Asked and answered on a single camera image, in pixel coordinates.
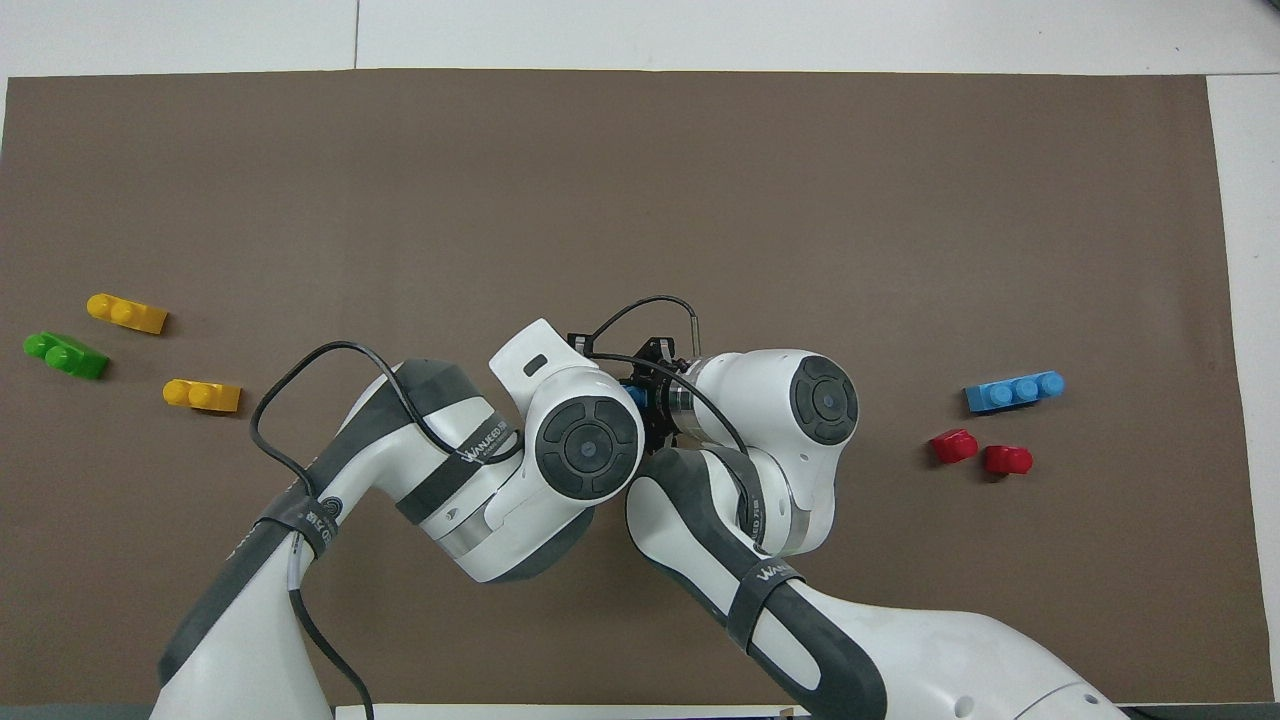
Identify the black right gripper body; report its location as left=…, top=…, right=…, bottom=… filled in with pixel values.
left=615, top=338, right=691, bottom=456

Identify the brown table mat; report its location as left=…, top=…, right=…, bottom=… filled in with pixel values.
left=0, top=68, right=1276, bottom=707

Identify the yellow two-stud toy brick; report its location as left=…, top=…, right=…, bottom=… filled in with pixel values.
left=86, top=293, right=169, bottom=335
left=162, top=378, right=243, bottom=415

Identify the green two-stud toy brick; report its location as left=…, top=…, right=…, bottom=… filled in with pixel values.
left=23, top=332, right=110, bottom=380

